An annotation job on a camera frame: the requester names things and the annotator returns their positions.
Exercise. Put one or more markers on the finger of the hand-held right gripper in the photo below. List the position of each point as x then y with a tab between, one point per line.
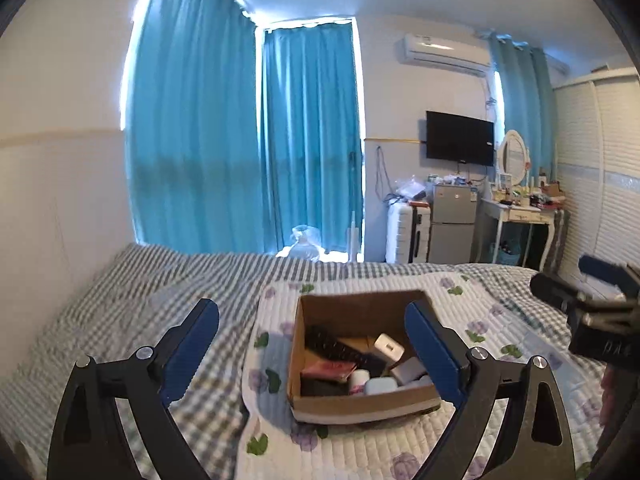
555	290
607	272

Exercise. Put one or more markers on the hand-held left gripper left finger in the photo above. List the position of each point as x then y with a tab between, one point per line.
192	350

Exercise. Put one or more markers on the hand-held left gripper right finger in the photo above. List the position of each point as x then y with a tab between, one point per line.
432	355

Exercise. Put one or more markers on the small white box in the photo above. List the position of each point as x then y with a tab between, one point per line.
390	347

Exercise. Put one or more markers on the light blue rounded case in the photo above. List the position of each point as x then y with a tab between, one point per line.
381	386

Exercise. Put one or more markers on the long black box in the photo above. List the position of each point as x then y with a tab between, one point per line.
340	349

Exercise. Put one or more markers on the pink packet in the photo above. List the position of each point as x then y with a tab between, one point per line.
327	371

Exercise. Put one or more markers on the brown cardboard box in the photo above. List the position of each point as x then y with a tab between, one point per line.
320	312

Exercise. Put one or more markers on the person's right hand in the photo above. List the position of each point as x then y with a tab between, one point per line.
610	395

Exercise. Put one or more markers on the dark striped suitcase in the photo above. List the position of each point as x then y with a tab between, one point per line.
557	240

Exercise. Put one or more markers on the teal storage basket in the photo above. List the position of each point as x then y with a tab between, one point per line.
509	255

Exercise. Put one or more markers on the white floral quilt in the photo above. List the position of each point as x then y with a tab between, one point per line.
500	320

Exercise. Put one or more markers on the white dressing table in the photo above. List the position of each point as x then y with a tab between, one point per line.
520	215

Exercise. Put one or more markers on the white slatted wardrobe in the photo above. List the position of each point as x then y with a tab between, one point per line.
600	170

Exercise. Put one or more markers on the grey small fridge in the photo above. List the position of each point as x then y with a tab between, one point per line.
454	225

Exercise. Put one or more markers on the white suitcase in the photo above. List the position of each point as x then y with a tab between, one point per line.
402	235

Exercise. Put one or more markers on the white oval mirror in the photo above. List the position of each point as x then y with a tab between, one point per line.
514	155

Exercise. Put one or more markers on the clear water jug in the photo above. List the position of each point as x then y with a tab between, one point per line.
306	245

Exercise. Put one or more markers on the thin grey pole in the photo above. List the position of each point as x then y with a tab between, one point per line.
355	210

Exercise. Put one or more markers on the clear plastic bag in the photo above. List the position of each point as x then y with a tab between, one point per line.
412	190

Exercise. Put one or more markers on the teal curtain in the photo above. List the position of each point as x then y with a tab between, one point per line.
525	105

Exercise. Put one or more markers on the wide blue curtain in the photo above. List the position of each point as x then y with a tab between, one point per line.
195	125

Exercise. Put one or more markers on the narrow blue curtain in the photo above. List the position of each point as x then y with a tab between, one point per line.
310	135

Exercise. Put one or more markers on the white air conditioner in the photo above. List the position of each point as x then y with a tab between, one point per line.
442	52

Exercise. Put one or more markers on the black wall television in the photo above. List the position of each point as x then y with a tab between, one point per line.
460	137

